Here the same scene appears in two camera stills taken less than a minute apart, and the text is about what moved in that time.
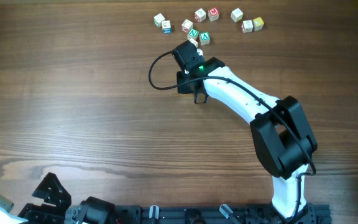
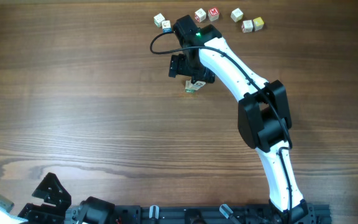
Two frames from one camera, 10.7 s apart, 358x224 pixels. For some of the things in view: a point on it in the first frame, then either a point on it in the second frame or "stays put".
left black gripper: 61,202 stays put
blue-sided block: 166,27 stays put
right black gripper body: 183,86 -> 182,66
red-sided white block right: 247,26 stays put
